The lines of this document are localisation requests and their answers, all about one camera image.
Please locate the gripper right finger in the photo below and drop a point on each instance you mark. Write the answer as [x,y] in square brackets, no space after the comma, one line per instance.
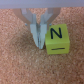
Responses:
[43,29]

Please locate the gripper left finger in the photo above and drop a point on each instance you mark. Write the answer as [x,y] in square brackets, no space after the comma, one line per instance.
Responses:
[34,29]

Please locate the yellow block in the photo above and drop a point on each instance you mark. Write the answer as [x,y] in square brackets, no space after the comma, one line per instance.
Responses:
[57,40]

